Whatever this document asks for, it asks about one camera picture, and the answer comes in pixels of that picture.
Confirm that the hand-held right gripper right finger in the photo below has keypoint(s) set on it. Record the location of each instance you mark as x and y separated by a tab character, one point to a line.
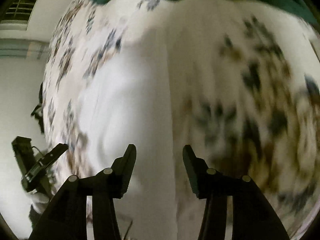
191	166

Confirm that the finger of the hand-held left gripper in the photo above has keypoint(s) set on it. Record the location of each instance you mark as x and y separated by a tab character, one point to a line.
53	153

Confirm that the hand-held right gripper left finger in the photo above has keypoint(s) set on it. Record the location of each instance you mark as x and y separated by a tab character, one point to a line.
129	160

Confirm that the white cloth garment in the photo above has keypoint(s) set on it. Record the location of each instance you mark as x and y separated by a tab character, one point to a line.
130	100

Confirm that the dark object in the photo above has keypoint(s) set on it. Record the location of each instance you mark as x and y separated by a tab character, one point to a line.
38	115

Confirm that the floral printed bed sheet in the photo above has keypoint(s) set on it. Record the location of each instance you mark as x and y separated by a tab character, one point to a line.
250	100

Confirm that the window with blinds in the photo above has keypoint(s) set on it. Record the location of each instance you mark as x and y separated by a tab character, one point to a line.
21	2

